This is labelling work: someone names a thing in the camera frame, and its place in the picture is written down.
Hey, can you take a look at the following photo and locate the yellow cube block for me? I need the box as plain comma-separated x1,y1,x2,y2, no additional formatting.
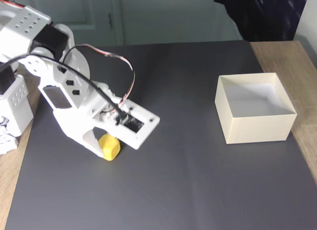
98,134,122,162

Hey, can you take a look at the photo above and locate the white open box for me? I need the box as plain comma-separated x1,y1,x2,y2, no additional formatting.
214,72,298,145

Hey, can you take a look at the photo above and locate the pale green door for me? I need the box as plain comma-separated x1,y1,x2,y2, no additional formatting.
9,0,124,49

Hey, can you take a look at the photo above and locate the dark gray mat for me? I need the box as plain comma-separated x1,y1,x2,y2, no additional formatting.
3,40,317,230

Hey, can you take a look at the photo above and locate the black hanging cloth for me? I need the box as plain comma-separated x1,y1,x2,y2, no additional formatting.
213,0,310,42

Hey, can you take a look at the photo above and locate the black camera cable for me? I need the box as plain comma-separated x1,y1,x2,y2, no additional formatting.
0,54,127,121

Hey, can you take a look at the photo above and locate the red white black servo wire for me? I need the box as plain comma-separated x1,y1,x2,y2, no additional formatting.
60,43,136,109

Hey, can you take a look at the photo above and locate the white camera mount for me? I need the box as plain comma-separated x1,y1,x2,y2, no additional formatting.
92,96,161,151

